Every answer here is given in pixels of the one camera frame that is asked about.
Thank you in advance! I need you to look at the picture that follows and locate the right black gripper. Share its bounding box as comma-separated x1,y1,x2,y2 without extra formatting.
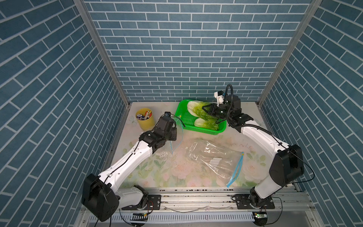
202,104,232,122

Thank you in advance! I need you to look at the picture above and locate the chinese cabbage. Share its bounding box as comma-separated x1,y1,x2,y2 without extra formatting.
194,118,219,131
187,101,217,121

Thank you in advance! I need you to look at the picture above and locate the clear zipper bag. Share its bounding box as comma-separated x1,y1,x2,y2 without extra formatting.
135,114,184,186
187,138,244,187

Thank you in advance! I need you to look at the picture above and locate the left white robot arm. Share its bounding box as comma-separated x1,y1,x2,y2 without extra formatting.
81,112,177,222

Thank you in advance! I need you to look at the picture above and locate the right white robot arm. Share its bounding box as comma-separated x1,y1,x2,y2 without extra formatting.
202,91,304,208

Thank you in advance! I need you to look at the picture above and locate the green plastic basket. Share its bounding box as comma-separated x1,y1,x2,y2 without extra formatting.
175,99,226,135

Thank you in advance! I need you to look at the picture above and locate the yellow cup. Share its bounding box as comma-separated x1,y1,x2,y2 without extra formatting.
135,108,156,131

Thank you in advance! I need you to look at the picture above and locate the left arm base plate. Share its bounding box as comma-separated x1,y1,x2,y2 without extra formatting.
121,194,161,212

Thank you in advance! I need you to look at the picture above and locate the aluminium rail frame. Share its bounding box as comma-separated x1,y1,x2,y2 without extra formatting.
75,187,323,227

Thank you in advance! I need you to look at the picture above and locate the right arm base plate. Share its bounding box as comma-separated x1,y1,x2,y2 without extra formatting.
231,194,275,210

